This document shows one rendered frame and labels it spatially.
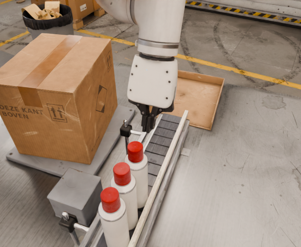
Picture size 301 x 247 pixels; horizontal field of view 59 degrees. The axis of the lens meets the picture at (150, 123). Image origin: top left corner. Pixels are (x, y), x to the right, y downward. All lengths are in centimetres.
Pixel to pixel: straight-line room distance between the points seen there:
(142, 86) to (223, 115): 54
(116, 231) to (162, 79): 31
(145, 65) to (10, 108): 41
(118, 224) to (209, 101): 71
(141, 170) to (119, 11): 33
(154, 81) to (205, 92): 62
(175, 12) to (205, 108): 59
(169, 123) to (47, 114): 40
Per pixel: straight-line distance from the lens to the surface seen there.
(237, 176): 86
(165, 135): 86
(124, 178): 51
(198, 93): 113
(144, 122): 60
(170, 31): 53
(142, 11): 54
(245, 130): 101
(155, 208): 70
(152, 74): 55
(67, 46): 87
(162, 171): 72
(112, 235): 56
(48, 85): 70
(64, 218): 59
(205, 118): 101
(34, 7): 294
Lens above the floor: 148
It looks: 42 degrees down
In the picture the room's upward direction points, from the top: straight up
